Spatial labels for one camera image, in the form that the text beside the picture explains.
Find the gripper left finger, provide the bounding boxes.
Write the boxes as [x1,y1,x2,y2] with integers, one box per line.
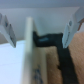
[0,12,18,49]

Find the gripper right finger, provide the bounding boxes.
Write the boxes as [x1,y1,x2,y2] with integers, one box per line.
[61,7,84,48]

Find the black drawer handle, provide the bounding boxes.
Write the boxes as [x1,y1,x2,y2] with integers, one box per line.
[32,29,81,84]

